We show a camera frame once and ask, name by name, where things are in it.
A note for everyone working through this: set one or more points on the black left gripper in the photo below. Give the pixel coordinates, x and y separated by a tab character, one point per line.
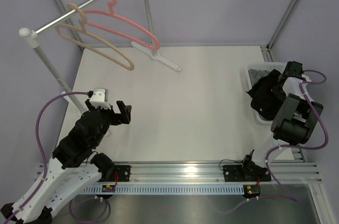
124	116

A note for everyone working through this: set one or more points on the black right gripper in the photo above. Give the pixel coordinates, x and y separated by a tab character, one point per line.
276	88

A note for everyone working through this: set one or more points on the black shirt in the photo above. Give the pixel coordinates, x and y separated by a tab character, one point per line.
263	96

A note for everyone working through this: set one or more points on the grey shirt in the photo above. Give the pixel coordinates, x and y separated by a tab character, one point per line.
256	75

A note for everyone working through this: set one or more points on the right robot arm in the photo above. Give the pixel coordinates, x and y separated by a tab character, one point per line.
292	127

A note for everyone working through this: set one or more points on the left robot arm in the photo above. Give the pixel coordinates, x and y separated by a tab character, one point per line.
73	166

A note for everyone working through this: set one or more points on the white plastic basket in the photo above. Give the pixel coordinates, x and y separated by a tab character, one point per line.
280	66

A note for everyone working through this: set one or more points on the metal clothes rack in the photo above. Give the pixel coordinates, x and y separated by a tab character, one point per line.
73	22

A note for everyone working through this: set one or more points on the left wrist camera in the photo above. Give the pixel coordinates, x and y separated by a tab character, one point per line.
99	98

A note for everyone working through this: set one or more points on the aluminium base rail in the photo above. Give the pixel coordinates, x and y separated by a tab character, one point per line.
211	173

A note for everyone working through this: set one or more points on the white slotted cable duct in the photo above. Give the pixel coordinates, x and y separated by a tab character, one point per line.
124	189

